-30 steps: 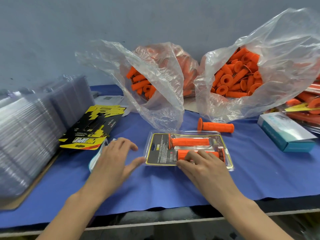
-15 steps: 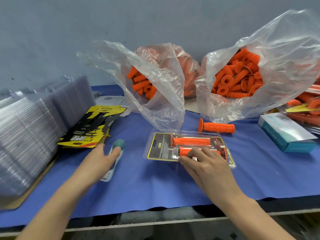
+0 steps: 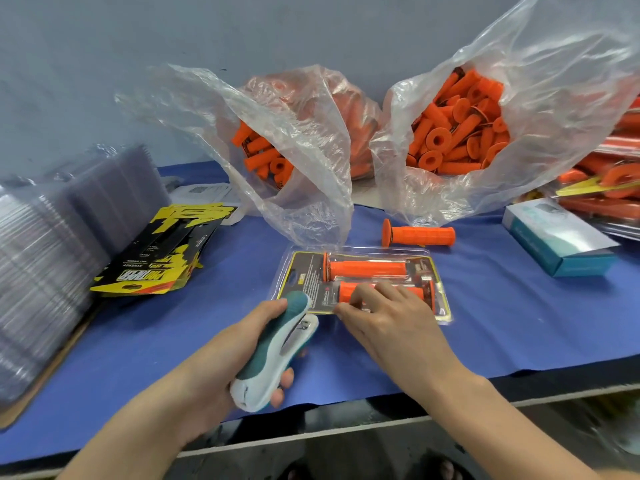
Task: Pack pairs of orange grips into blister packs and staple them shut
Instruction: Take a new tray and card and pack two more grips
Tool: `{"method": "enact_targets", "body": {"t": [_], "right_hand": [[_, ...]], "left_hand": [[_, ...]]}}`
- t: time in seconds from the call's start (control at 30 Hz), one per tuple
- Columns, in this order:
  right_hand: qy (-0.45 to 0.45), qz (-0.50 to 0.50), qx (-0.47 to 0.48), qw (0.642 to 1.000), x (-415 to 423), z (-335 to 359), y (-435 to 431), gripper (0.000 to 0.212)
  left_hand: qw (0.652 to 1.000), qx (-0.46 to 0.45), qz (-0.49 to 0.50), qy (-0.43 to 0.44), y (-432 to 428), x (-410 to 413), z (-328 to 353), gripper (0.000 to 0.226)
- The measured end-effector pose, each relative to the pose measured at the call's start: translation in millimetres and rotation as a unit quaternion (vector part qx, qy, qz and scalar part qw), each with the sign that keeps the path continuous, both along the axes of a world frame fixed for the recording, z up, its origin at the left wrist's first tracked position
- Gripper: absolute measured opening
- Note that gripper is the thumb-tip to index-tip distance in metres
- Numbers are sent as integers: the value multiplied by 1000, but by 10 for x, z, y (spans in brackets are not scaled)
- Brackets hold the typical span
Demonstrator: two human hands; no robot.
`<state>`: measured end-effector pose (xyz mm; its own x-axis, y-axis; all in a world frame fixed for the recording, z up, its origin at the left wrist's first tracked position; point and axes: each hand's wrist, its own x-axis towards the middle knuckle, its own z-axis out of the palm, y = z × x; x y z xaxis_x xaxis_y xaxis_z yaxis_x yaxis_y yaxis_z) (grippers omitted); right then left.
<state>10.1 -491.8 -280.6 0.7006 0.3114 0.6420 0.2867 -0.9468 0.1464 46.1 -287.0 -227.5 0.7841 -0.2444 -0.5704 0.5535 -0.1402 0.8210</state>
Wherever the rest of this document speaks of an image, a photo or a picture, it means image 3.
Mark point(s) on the person's left hand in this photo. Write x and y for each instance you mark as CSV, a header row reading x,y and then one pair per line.
x,y
220,370

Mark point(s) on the person's right hand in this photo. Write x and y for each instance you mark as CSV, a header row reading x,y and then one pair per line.
x,y
400,335

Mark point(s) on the teal hand stapler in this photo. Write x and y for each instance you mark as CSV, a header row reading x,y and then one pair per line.
x,y
285,340

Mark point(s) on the yellow black backing card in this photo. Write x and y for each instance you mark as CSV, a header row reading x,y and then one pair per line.
x,y
300,275

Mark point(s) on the stack of clear blister shells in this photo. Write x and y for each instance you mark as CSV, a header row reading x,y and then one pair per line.
x,y
55,255

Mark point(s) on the person's left forearm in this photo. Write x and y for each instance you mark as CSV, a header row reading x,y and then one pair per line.
x,y
130,445

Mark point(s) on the person's right forearm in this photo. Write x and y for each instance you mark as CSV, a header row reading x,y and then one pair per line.
x,y
510,435

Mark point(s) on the person's left foot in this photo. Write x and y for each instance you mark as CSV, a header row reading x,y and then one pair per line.
x,y
292,471

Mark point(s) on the person's foot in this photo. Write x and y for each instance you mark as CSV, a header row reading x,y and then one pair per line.
x,y
292,471
445,467

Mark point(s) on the person's right foot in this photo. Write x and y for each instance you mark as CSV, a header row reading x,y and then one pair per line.
x,y
445,467

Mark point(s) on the stack of yellow black cards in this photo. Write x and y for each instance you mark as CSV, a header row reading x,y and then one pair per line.
x,y
165,250

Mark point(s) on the white printed paper sheet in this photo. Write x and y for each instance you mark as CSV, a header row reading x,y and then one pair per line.
x,y
205,193

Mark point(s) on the teal white cardboard box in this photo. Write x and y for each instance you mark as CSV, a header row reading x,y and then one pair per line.
x,y
555,238

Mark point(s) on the large clear plastic bag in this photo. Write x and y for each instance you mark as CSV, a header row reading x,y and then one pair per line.
x,y
580,55

